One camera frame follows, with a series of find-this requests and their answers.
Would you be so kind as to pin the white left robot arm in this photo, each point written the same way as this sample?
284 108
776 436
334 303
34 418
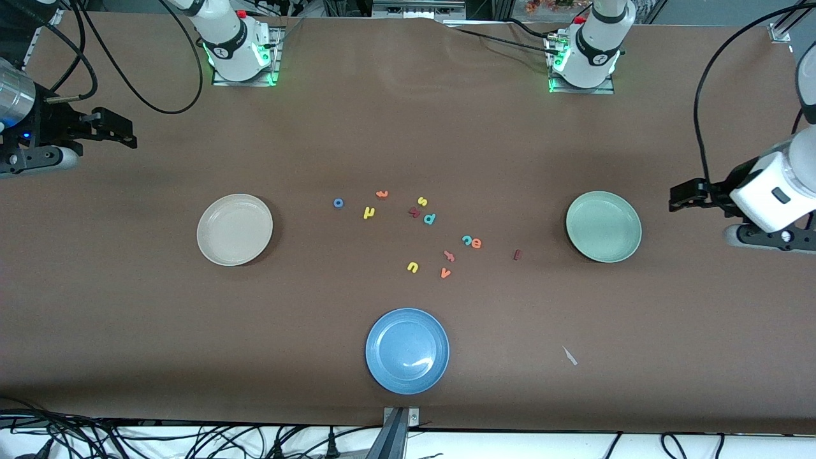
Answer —
593 54

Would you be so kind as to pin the yellow foam letter u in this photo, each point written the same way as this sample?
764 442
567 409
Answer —
412 268

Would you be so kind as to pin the beige brown round plate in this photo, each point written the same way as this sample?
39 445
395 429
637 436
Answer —
234 229

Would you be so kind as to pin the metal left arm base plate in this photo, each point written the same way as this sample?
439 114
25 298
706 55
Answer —
574 90

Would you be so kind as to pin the brown table cover sheet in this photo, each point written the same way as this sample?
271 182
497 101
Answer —
191 331

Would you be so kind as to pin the pale green round plate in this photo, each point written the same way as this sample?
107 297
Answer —
604 227

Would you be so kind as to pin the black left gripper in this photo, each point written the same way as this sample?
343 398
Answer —
727 183

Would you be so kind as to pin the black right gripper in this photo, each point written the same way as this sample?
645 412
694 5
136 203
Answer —
52 123

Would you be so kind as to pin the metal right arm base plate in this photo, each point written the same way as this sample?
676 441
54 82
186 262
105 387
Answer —
275 44

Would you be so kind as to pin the grey metal box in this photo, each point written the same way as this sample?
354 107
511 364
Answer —
417 7

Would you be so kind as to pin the small white paper scrap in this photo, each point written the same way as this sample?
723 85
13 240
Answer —
569 356

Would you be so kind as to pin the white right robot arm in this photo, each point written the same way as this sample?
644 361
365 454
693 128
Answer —
229 48

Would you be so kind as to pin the silver aluminium frame rail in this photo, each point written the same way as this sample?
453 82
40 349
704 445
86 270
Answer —
781 32
50 25

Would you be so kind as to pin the blue round plate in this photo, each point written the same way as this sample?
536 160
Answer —
407 351

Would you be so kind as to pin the yellow foam letter h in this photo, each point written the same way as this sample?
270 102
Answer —
368 213

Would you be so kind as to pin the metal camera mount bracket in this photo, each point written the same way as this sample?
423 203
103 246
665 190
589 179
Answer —
396 433

